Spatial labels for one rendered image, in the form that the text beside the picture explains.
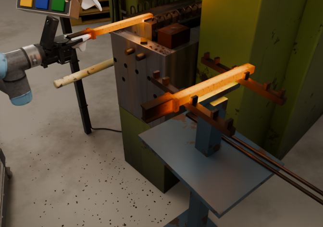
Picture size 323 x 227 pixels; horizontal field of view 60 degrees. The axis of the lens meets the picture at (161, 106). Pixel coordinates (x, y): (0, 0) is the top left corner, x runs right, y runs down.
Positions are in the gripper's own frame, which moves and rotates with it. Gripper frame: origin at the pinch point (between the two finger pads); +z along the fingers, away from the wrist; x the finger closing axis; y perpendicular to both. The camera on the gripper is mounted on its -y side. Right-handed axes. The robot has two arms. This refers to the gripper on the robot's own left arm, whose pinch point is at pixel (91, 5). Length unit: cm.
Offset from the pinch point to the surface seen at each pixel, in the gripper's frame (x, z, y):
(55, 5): -44.8, 12.1, -0.1
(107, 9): -246, 163, -103
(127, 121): -8, 71, 19
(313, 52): 58, 63, -59
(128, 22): 1.3, 16.3, -8.8
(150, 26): 6.6, 22.3, -14.4
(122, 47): -6.6, 29.9, -3.3
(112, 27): 1.3, 12.3, -1.4
